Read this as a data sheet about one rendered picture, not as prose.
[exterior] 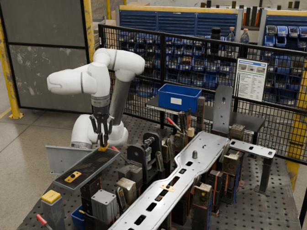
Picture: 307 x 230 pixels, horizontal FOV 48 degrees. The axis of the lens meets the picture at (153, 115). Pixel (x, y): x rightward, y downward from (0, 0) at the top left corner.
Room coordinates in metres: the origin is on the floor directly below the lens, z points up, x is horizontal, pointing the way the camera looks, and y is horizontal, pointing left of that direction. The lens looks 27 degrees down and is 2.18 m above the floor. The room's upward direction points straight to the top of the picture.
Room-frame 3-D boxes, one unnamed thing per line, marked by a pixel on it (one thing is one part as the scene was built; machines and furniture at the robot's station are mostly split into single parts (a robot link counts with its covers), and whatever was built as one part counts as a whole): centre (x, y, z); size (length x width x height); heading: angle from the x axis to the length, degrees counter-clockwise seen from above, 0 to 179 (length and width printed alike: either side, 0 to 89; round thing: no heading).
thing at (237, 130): (2.03, -0.57, 0.88); 0.08 x 0.08 x 0.36; 59
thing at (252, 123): (2.34, -0.37, 1.01); 0.90 x 0.22 x 0.03; 59
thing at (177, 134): (1.95, -0.18, 0.88); 0.07 x 0.06 x 0.35; 59
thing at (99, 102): (1.53, 0.26, 1.49); 0.09 x 0.09 x 0.06
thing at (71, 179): (1.35, 0.39, 1.17); 0.08 x 0.04 x 0.01; 149
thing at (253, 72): (2.28, -0.69, 1.30); 0.23 x 0.02 x 0.31; 59
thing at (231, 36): (2.46, -0.56, 1.53); 0.06 x 0.06 x 0.20
